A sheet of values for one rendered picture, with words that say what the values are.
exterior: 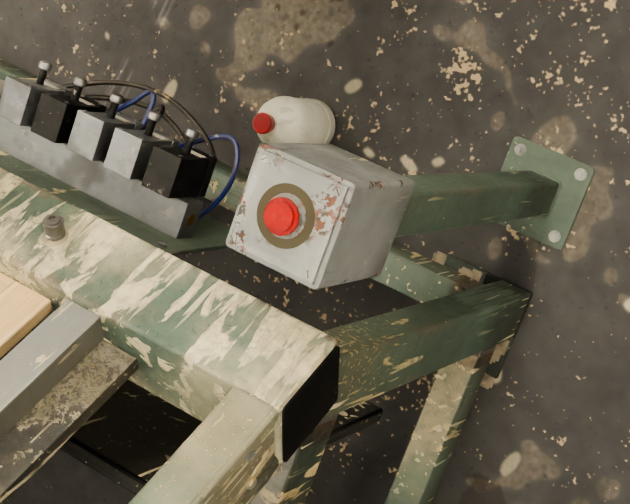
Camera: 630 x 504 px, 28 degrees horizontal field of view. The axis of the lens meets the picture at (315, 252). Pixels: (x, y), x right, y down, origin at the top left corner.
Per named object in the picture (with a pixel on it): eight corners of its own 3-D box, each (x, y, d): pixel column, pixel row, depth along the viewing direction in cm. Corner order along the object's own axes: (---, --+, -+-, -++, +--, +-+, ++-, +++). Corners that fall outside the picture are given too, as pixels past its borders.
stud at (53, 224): (70, 234, 152) (67, 216, 150) (56, 246, 150) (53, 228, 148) (55, 226, 153) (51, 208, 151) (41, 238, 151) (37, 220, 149)
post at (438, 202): (561, 183, 211) (388, 195, 144) (548, 215, 212) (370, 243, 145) (529, 169, 213) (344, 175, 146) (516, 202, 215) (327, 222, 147)
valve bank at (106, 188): (293, 147, 169) (200, 146, 147) (259, 244, 172) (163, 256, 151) (18, 23, 188) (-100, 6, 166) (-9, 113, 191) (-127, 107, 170)
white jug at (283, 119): (345, 110, 228) (294, 106, 210) (326, 160, 230) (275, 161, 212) (300, 90, 231) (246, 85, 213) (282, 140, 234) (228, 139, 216)
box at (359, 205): (419, 181, 142) (354, 184, 126) (383, 277, 145) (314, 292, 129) (331, 142, 147) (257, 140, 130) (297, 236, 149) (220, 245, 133)
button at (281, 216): (310, 205, 129) (301, 206, 127) (297, 241, 130) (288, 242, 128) (278, 190, 130) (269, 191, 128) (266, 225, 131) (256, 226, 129)
